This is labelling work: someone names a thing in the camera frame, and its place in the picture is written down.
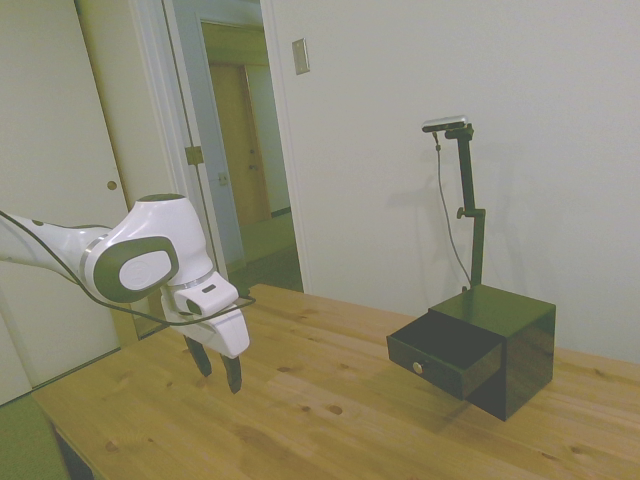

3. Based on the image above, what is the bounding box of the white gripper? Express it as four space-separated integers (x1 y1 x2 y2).
159 272 252 397

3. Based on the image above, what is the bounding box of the black wooden drawer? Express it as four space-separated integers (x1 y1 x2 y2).
385 309 504 402

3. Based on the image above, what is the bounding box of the black wooden drawer cabinet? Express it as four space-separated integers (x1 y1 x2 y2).
428 283 558 424

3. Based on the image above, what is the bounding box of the brown wooden door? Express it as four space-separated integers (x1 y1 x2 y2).
208 63 272 224

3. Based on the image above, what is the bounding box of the white sliding door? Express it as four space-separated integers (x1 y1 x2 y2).
0 0 139 407

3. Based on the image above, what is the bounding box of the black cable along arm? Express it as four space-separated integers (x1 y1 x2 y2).
0 209 258 326

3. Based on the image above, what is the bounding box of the white door frame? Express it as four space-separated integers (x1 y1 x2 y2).
132 0 315 342

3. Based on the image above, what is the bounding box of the grey camera cable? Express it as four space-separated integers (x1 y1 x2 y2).
432 130 474 294

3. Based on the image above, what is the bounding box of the black camera stand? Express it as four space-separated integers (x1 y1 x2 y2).
443 124 487 292

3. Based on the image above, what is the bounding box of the metal wall switch plate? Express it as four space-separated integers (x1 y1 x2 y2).
291 38 311 77

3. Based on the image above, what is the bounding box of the silver camera on stand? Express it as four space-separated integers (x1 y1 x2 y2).
421 115 472 135

